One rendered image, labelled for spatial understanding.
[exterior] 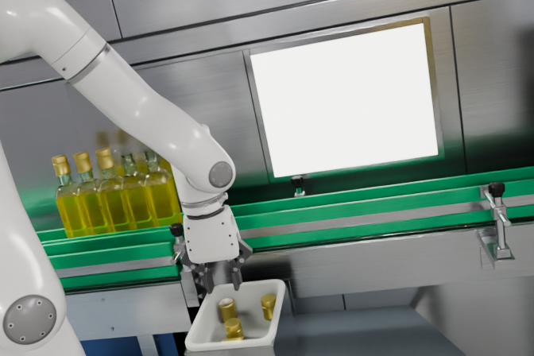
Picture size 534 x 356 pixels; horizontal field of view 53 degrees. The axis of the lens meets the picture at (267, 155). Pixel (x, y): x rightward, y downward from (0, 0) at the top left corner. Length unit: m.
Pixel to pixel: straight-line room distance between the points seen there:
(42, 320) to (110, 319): 0.48
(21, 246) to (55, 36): 0.32
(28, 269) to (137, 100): 0.31
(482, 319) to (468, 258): 0.37
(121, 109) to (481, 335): 1.13
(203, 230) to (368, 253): 0.39
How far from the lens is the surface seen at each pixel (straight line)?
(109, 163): 1.32
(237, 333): 1.14
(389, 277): 1.25
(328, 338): 1.45
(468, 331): 1.60
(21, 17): 0.89
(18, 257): 0.86
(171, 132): 0.89
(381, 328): 1.46
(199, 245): 1.05
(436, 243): 1.23
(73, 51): 0.89
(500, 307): 1.58
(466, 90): 1.35
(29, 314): 0.85
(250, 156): 1.35
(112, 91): 0.91
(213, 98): 1.33
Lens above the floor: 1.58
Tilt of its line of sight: 15 degrees down
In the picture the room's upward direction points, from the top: 11 degrees counter-clockwise
